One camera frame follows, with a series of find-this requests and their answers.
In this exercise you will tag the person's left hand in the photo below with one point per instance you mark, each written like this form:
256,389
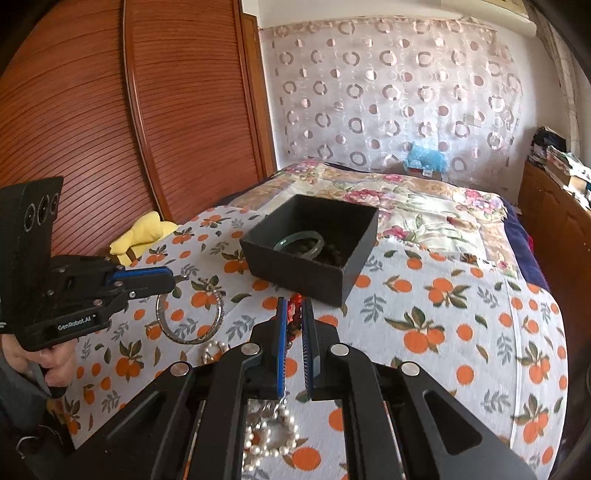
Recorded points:
57,367

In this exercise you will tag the floral patchwork quilt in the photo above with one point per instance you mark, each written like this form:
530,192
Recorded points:
415,203

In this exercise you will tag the person's left forearm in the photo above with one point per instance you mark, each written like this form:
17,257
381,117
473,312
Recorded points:
21,385

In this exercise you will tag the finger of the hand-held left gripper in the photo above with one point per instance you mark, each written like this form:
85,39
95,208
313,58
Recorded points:
143,273
152,290

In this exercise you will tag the orange fruit print cloth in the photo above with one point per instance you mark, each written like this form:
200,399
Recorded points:
415,323

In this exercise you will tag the green jade bangle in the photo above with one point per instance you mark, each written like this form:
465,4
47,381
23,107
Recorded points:
287,239

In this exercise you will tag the wooden cabinet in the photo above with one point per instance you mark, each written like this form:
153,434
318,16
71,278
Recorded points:
554,221

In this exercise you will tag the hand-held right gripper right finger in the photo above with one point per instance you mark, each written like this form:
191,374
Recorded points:
307,355

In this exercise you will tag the dark blue blanket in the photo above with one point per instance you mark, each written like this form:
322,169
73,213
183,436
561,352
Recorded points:
521,244

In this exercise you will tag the circle pattern sheer curtain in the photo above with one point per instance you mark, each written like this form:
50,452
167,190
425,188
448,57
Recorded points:
369,92

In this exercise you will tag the stack of books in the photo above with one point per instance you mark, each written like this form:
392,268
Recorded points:
558,161

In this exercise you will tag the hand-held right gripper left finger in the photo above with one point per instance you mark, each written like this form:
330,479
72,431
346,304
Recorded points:
280,350

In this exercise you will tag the brown wooden wardrobe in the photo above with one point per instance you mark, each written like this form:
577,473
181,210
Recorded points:
83,115

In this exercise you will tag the silver bangle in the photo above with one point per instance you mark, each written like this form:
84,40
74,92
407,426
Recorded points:
194,340

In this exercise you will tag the black jewelry box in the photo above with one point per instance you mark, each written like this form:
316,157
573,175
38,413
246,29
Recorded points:
295,277

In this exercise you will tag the yellow cloth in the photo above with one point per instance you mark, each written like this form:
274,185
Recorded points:
138,233

